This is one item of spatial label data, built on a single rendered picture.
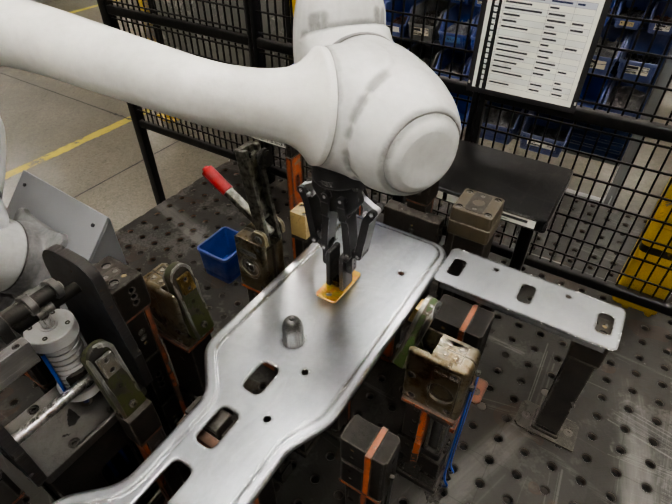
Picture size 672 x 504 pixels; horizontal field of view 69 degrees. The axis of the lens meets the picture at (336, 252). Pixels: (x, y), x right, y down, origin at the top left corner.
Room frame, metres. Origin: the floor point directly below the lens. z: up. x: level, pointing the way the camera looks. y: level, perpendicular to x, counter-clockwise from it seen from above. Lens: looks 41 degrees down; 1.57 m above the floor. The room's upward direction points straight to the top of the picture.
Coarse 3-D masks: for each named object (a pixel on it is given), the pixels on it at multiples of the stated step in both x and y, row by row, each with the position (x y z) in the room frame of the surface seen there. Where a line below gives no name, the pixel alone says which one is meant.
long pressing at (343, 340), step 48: (336, 240) 0.69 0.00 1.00; (384, 240) 0.69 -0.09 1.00; (288, 288) 0.57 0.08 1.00; (384, 288) 0.57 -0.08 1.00; (240, 336) 0.47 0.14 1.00; (336, 336) 0.47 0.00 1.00; (384, 336) 0.47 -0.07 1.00; (240, 384) 0.38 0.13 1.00; (288, 384) 0.38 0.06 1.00; (336, 384) 0.38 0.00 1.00; (192, 432) 0.31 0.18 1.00; (240, 432) 0.31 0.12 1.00; (288, 432) 0.31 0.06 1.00; (144, 480) 0.25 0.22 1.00; (192, 480) 0.25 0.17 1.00; (240, 480) 0.25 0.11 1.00
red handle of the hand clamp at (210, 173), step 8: (208, 168) 0.70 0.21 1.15; (208, 176) 0.69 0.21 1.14; (216, 176) 0.69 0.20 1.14; (216, 184) 0.68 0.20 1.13; (224, 184) 0.68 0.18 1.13; (224, 192) 0.68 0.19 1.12; (232, 192) 0.68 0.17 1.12; (232, 200) 0.67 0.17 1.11; (240, 200) 0.67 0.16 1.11; (240, 208) 0.66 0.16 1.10; (248, 208) 0.66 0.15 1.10; (248, 216) 0.65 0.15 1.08; (272, 232) 0.64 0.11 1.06
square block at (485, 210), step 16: (464, 192) 0.76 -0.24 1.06; (480, 192) 0.76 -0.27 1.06; (464, 208) 0.71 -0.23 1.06; (480, 208) 0.71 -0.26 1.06; (496, 208) 0.71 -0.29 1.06; (448, 224) 0.72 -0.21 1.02; (464, 224) 0.70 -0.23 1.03; (480, 224) 0.69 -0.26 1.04; (496, 224) 0.71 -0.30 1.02; (448, 240) 0.72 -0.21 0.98; (464, 240) 0.70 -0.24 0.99; (480, 240) 0.68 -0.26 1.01; (448, 272) 0.71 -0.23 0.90
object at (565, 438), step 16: (608, 320) 0.51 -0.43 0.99; (576, 352) 0.48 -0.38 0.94; (592, 352) 0.47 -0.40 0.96; (560, 368) 0.52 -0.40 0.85; (576, 368) 0.48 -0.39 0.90; (592, 368) 0.47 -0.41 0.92; (560, 384) 0.48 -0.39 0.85; (576, 384) 0.47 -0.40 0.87; (528, 400) 0.55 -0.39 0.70; (544, 400) 0.51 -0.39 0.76; (560, 400) 0.48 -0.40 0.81; (576, 400) 0.47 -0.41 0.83; (528, 416) 0.51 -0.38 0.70; (544, 416) 0.48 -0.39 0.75; (560, 416) 0.47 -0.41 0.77; (544, 432) 0.47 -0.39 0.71; (560, 432) 0.48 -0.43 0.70; (576, 432) 0.48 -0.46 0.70
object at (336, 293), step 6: (354, 270) 0.60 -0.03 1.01; (336, 276) 0.57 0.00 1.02; (354, 276) 0.58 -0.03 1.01; (336, 282) 0.56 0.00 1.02; (354, 282) 0.57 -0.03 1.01; (324, 288) 0.55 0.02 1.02; (330, 288) 0.55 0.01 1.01; (336, 288) 0.55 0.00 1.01; (348, 288) 0.55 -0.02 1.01; (318, 294) 0.54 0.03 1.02; (324, 294) 0.54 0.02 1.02; (336, 294) 0.54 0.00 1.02; (342, 294) 0.54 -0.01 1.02; (330, 300) 0.53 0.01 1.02; (336, 300) 0.53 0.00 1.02
